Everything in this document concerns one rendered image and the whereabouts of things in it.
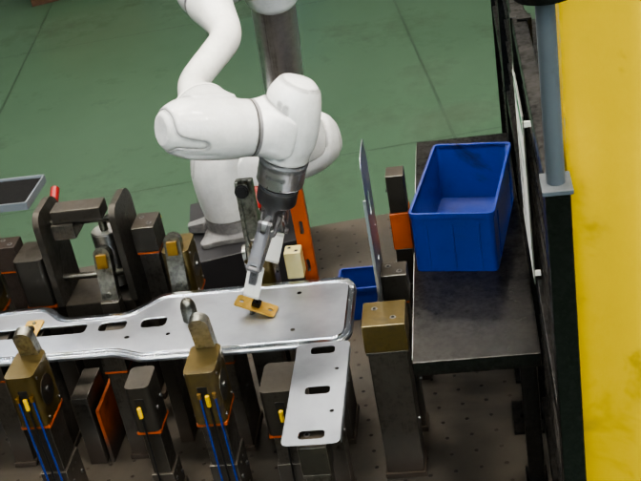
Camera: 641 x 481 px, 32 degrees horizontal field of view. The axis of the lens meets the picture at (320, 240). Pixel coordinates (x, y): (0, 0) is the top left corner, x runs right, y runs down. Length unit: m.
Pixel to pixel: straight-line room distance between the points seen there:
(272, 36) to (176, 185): 2.69
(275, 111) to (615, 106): 0.71
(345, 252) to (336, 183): 1.96
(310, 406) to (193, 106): 0.55
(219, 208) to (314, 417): 1.03
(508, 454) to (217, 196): 1.03
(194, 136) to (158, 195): 3.26
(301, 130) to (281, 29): 0.63
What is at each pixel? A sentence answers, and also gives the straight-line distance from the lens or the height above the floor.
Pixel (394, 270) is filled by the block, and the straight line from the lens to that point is 2.10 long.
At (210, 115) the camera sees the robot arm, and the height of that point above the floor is 1.47.
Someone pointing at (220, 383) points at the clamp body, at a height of 1.00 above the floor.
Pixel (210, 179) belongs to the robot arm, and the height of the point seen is 1.00.
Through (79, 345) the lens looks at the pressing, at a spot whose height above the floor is 1.00.
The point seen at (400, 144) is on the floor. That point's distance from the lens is 5.16.
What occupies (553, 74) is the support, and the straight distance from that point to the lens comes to 1.25.
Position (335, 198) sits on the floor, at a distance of 4.76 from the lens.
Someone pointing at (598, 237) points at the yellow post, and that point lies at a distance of 1.49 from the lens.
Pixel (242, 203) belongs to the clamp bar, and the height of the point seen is 1.17.
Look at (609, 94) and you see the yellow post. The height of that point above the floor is 1.61.
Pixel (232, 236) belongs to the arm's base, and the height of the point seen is 0.83.
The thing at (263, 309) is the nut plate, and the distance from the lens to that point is 2.18.
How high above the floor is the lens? 2.17
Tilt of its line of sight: 29 degrees down
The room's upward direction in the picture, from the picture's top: 10 degrees counter-clockwise
